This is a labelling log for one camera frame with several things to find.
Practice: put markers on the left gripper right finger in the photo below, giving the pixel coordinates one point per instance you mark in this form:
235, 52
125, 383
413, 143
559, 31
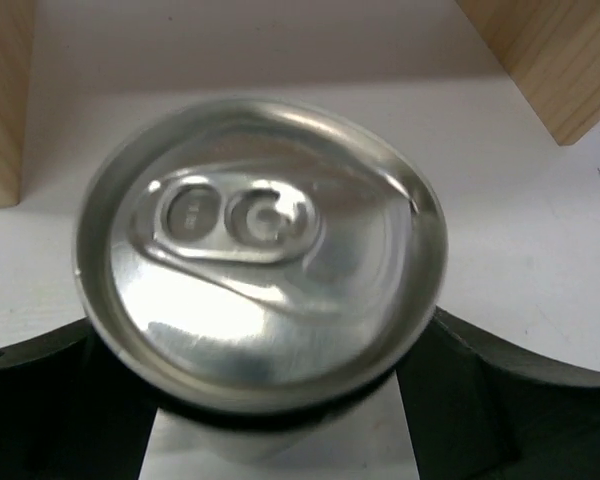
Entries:
480, 407

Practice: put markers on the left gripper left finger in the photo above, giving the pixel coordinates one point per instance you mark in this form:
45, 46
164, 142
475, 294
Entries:
70, 410

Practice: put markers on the black yellow can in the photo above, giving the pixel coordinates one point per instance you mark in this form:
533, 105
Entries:
259, 268

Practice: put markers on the wooden three-tier shelf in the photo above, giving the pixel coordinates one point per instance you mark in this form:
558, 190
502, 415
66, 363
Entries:
550, 49

